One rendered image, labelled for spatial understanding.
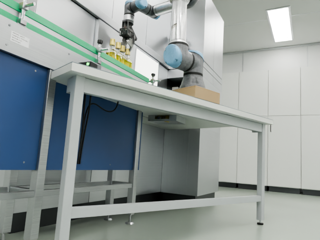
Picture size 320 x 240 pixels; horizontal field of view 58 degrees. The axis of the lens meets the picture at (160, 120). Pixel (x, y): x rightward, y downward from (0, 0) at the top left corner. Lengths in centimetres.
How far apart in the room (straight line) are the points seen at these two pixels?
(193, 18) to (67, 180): 234
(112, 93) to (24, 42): 39
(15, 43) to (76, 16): 80
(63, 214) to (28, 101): 46
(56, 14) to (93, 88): 73
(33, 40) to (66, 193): 61
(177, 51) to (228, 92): 412
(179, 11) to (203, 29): 131
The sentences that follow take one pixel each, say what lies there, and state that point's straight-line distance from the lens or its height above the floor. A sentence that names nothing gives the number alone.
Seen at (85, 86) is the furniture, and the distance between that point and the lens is 122.
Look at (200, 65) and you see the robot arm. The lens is 172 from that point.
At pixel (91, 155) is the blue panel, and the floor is 41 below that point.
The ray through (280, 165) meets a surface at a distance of 535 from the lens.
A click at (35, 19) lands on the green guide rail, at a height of 94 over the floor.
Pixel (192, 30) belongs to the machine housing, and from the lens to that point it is 308.
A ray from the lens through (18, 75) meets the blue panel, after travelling 125.
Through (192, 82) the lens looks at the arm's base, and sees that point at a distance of 166.
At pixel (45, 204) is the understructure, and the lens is 175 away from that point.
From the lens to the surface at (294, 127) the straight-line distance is 538.
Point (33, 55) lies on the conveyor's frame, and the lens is 128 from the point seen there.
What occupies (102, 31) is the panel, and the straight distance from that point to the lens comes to 211.
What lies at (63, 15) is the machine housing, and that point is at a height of 121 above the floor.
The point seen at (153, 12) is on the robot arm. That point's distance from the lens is 216.
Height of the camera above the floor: 40
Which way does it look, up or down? 8 degrees up
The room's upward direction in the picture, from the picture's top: 4 degrees clockwise
